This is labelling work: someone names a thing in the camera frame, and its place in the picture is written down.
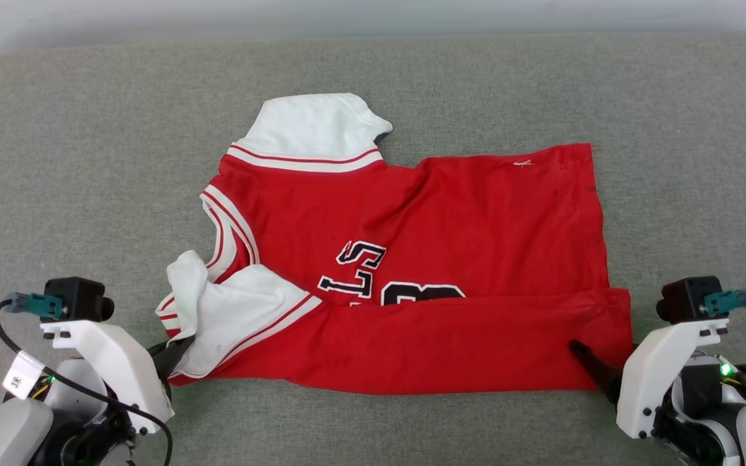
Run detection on teal left camera connector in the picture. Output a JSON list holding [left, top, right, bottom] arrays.
[[4, 293, 63, 319]]

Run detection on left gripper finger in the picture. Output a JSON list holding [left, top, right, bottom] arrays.
[[146, 335, 196, 383]]

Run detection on teal camera connector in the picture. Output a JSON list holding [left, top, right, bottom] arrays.
[[703, 289, 746, 316], [4, 293, 63, 319]]

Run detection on white cable label tag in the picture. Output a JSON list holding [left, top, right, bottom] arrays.
[[3, 351, 45, 399]]

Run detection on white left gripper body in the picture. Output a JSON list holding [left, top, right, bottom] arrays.
[[41, 320, 175, 434]]

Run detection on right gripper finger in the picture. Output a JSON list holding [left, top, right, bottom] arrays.
[[569, 340, 623, 406]]

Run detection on teal right camera connector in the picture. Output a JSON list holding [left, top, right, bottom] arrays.
[[703, 289, 746, 316]]

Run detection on grey fabric sofa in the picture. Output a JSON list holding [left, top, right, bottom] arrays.
[[0, 32, 746, 466]]

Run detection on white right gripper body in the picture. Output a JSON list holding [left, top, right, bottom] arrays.
[[616, 318, 730, 439]]

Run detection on red white basketball jersey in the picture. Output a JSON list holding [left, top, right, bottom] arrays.
[[156, 93, 634, 395]]

